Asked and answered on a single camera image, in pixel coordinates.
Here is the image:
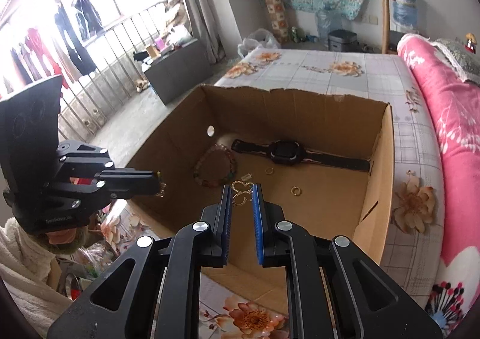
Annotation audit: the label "brown cardboard box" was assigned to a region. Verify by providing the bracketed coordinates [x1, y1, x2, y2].
[125, 84, 394, 317]

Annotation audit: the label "clear water jug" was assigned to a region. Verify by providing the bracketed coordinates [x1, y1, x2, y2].
[317, 5, 344, 39]

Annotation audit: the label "grey lace cloth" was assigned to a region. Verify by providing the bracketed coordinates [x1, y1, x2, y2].
[431, 37, 480, 82]

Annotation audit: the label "pile of sacks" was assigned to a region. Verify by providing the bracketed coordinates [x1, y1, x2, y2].
[159, 0, 192, 43]

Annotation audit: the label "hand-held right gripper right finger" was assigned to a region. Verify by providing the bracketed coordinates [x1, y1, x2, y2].
[252, 183, 443, 339]

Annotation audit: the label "dark low cabinet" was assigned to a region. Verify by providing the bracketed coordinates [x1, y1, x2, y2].
[144, 39, 212, 105]

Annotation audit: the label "metal balcony railing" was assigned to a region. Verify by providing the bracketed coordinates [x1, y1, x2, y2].
[56, 5, 196, 141]

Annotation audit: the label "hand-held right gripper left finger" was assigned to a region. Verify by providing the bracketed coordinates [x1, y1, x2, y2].
[47, 184, 233, 339]

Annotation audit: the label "dark hanging jacket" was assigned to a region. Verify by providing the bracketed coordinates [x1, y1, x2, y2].
[73, 0, 104, 43]

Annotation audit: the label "pink floral blanket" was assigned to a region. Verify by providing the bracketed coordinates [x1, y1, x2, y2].
[397, 33, 480, 339]

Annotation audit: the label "white plastic bag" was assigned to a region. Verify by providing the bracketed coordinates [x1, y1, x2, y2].
[237, 28, 282, 58]

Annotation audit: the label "blue water bottle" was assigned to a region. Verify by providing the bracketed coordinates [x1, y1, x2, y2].
[391, 0, 418, 34]

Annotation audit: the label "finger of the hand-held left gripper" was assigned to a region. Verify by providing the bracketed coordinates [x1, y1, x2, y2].
[56, 140, 160, 184]
[47, 174, 160, 210]

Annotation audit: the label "person's left hand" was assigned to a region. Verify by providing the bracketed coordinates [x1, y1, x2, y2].
[47, 227, 89, 246]

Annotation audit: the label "red hanging garment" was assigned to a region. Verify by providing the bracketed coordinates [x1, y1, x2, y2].
[24, 27, 74, 90]

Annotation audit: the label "gold openwork brooch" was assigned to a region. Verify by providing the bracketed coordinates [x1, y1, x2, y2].
[230, 180, 256, 206]

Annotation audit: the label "dark trash bin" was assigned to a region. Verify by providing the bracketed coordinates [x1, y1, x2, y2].
[327, 29, 359, 52]

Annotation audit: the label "pink and green bead bracelet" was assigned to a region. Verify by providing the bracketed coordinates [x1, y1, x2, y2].
[193, 159, 237, 187]

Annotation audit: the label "patterned orange roll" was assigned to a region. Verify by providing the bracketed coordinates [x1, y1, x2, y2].
[260, 0, 289, 43]

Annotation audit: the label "black smartwatch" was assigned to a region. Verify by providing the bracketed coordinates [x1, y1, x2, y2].
[230, 139, 371, 172]

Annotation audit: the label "black hanging pants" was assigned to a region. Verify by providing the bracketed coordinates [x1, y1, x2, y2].
[54, 5, 98, 80]

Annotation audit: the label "floral grey plaid table cover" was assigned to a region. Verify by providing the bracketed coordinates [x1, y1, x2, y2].
[94, 47, 445, 339]

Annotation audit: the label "wooden chair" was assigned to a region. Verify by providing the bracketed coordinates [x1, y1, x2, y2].
[368, 0, 399, 55]

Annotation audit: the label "grey curtain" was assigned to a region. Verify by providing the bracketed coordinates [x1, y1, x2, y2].
[167, 0, 242, 64]

